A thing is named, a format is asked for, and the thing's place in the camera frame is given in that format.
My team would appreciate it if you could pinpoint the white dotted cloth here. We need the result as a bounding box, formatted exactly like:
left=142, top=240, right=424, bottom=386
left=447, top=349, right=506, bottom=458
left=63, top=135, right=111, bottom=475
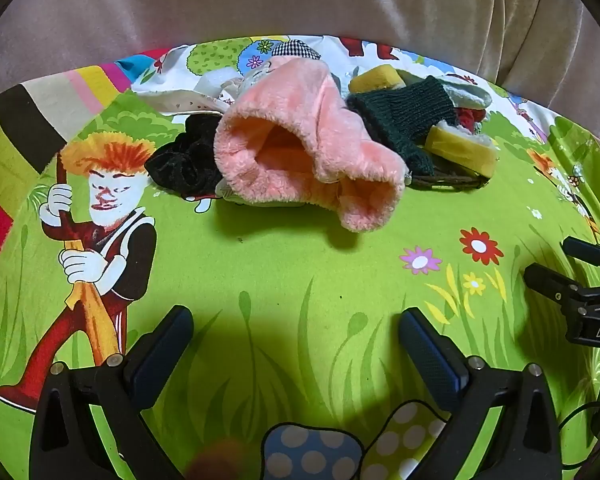
left=132, top=72, right=246, bottom=113

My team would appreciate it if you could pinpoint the black fuzzy sock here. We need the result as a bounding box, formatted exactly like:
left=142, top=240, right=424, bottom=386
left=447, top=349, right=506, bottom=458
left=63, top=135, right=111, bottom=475
left=145, top=114, right=226, bottom=198

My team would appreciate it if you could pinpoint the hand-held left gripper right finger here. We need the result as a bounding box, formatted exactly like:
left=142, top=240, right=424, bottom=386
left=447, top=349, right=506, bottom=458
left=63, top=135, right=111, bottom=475
left=397, top=307, right=563, bottom=480

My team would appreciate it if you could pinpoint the black cable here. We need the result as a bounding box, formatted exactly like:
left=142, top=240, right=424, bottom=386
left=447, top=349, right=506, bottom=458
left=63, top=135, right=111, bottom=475
left=557, top=399, right=600, bottom=443

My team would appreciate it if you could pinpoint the beige curtain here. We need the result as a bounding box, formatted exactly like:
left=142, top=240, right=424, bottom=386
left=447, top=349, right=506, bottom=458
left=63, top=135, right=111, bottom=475
left=0, top=0, right=600, bottom=126

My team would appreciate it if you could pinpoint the houndstooth cloth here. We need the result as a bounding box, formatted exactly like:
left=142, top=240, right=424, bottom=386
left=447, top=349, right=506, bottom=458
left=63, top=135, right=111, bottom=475
left=271, top=41, right=322, bottom=61

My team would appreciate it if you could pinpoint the dark green knit sock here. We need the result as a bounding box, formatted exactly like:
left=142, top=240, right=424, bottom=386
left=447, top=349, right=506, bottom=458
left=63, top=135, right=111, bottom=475
left=347, top=76, right=458, bottom=176

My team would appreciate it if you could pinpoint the brown braided band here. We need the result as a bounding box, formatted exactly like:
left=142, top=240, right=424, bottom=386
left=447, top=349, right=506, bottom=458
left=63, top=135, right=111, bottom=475
left=407, top=172, right=488, bottom=192

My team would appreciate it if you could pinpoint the colourful printed blanket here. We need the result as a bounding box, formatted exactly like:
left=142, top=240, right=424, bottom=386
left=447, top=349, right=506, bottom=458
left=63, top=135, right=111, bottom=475
left=0, top=35, right=600, bottom=480

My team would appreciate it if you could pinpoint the pink fluffy sock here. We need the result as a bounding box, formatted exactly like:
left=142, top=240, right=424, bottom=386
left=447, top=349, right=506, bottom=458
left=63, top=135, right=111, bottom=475
left=214, top=57, right=366, bottom=206
left=300, top=75, right=407, bottom=233

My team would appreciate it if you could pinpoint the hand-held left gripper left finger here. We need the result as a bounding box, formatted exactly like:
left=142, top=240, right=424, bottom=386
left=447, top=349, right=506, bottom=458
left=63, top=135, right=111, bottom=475
left=30, top=305, right=196, bottom=480

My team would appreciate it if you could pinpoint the yellow sponge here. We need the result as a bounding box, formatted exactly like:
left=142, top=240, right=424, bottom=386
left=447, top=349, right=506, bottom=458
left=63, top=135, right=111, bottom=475
left=355, top=65, right=406, bottom=95
left=425, top=125, right=498, bottom=178

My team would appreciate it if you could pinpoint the red cloth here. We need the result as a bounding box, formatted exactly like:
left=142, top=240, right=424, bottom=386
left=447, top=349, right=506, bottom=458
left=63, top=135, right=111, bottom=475
left=455, top=107, right=486, bottom=128

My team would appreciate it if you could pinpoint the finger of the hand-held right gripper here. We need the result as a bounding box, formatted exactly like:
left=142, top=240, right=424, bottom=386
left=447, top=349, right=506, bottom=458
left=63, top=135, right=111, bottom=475
left=561, top=236, right=600, bottom=283
left=524, top=262, right=583, bottom=307

